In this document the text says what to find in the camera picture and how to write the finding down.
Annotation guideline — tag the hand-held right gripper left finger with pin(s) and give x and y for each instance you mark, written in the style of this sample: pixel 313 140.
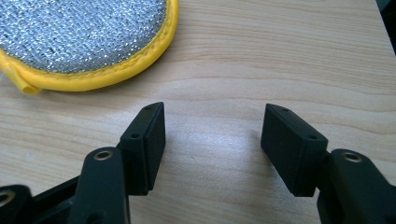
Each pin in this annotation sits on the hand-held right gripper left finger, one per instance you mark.
pixel 144 149

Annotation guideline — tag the silver scouring pad yellow trim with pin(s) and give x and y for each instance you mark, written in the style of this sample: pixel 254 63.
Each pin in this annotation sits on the silver scouring pad yellow trim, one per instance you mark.
pixel 77 34

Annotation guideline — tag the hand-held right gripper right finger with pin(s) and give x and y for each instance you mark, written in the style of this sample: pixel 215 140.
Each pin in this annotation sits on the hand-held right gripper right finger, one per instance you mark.
pixel 292 149

